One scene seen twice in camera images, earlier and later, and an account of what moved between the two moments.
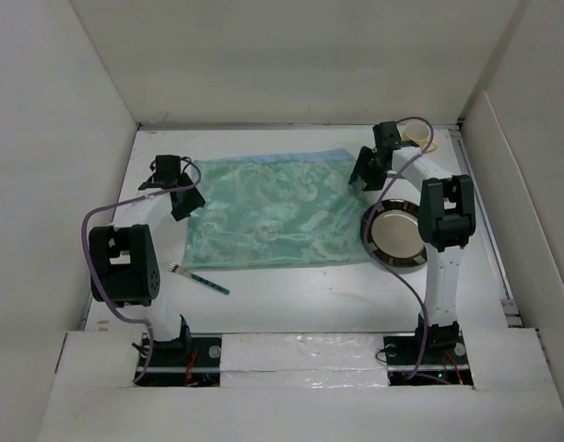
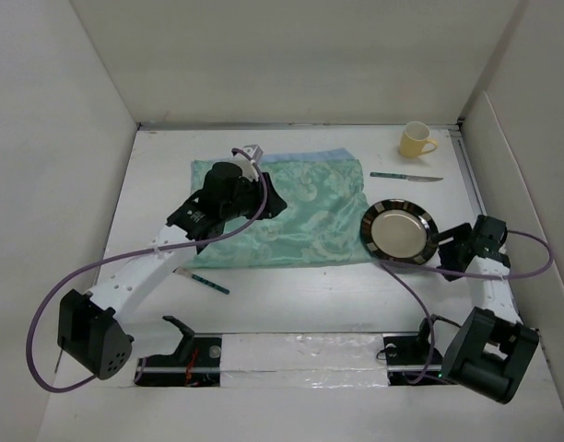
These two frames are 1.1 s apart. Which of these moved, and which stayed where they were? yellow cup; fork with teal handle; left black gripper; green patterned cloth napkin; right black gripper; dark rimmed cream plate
Moved: right black gripper; left black gripper
Stayed: dark rimmed cream plate; fork with teal handle; green patterned cloth napkin; yellow cup
